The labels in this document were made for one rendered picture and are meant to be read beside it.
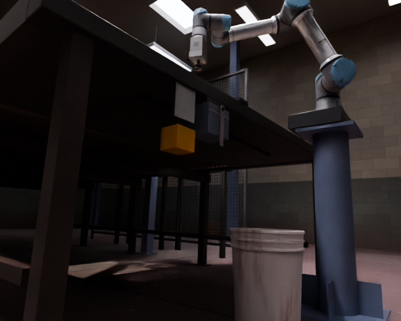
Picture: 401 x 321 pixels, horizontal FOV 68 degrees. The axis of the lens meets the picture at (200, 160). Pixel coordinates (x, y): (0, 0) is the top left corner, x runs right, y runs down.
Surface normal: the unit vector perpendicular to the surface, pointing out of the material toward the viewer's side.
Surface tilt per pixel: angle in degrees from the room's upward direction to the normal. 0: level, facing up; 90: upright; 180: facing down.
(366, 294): 90
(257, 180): 90
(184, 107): 90
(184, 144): 90
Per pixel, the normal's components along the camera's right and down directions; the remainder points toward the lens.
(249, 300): -0.68, -0.11
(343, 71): 0.05, -0.06
